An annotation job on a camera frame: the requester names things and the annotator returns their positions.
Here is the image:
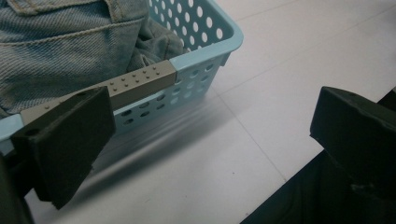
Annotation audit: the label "dark cloth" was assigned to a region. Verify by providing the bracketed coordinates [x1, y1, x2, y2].
[239, 149, 396, 224]

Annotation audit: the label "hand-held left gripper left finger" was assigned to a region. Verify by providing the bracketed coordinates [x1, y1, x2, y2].
[10, 86, 117, 210]

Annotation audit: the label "blue denim jeans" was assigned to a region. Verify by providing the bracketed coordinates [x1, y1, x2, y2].
[0, 0, 190, 119]

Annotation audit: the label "light blue perforated plastic basket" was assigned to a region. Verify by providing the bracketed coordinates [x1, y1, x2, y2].
[0, 0, 245, 157]

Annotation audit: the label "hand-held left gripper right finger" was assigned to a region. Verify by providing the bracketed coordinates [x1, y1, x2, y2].
[309, 86, 396, 200]

